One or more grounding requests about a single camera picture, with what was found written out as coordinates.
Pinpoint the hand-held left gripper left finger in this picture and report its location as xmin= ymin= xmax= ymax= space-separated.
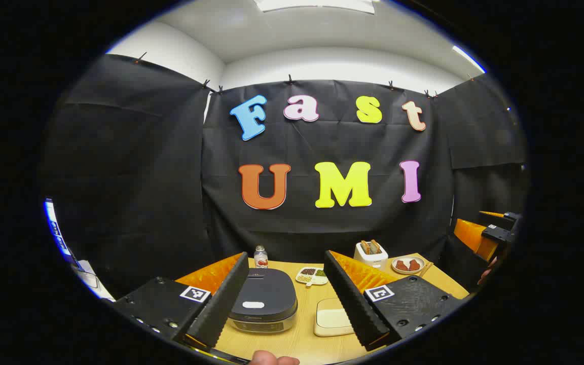
xmin=112 ymin=252 xmax=250 ymax=350

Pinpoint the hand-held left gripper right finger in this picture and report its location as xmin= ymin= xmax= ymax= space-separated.
xmin=323 ymin=250 xmax=467 ymax=352

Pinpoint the white toaster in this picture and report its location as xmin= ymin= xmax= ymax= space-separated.
xmin=354 ymin=240 xmax=389 ymax=269

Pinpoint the small plate of red food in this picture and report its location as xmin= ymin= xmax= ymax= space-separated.
xmin=391 ymin=255 xmax=426 ymax=275

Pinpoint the white divided dish of beans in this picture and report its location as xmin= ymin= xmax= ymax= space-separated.
xmin=295 ymin=267 xmax=329 ymax=287

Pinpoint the black rice cooker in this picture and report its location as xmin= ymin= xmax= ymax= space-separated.
xmin=228 ymin=268 xmax=299 ymax=334

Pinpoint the computer monitor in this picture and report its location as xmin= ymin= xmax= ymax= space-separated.
xmin=44 ymin=199 xmax=77 ymax=264

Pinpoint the narrow ceiling light panel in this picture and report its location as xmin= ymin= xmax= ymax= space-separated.
xmin=452 ymin=46 xmax=485 ymax=74

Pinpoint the black backdrop cloth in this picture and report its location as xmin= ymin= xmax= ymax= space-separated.
xmin=39 ymin=53 xmax=528 ymax=300

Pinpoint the long ceiling light panel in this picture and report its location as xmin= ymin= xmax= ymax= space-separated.
xmin=254 ymin=0 xmax=376 ymax=14

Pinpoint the clear box of white rice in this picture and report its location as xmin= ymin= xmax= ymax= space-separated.
xmin=314 ymin=298 xmax=356 ymax=337

